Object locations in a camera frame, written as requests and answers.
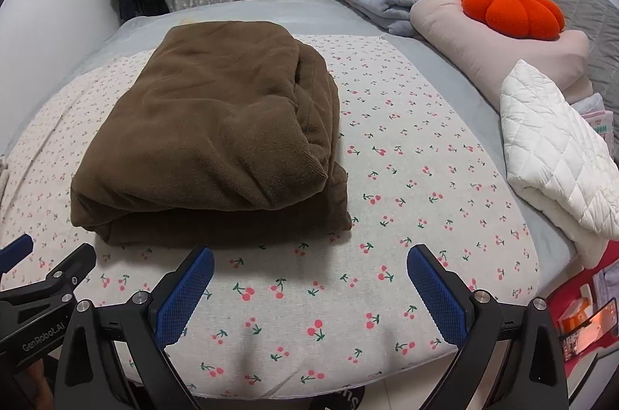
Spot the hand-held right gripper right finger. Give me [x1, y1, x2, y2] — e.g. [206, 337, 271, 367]
[406, 244, 569, 410]

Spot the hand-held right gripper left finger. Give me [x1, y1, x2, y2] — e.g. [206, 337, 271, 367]
[54, 244, 216, 410]

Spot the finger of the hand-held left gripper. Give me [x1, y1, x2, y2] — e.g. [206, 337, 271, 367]
[0, 233, 34, 275]
[0, 243, 97, 305]

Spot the brown jacket with fur collar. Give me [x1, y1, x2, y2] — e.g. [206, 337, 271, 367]
[70, 19, 353, 246]

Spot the cherry print blanket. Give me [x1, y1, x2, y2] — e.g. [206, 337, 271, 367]
[0, 34, 540, 396]

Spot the red box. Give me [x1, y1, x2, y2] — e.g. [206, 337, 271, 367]
[546, 253, 619, 396]

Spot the small orange box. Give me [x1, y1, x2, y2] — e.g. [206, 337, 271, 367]
[558, 296, 593, 333]

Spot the smartphone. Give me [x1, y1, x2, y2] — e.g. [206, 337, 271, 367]
[561, 299, 619, 362]

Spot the white quilted blanket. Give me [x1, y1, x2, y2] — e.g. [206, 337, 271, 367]
[499, 59, 619, 268]

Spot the pink package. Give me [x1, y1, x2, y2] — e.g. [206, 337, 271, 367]
[573, 91, 615, 150]

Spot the pink pillow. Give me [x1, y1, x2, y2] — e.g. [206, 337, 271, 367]
[410, 0, 593, 101]

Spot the orange pumpkin plush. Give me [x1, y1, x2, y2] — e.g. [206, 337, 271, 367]
[460, 0, 566, 41]

